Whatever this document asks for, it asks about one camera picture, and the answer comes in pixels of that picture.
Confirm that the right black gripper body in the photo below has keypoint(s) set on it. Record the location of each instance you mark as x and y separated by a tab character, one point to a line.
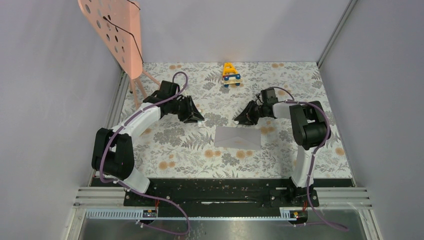
262	110

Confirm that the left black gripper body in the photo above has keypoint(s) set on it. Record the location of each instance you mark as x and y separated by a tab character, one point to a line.
179	107

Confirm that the grey lavender envelope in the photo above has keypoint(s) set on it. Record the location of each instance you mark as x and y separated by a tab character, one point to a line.
238	138

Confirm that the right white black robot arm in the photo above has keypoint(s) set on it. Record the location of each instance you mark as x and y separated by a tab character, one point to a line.
309	123

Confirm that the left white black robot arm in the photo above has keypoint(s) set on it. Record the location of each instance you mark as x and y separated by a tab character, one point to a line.
113	153

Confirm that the floral patterned table mat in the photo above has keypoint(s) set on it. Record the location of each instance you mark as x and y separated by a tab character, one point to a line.
172	149

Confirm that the yellow blue toy car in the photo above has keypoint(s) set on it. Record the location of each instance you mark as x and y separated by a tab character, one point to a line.
230	75

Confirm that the pink perforated music stand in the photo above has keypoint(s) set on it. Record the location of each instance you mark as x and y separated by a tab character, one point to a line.
118	24

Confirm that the white slotted cable duct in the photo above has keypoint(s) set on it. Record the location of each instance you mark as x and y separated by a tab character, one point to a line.
152	214

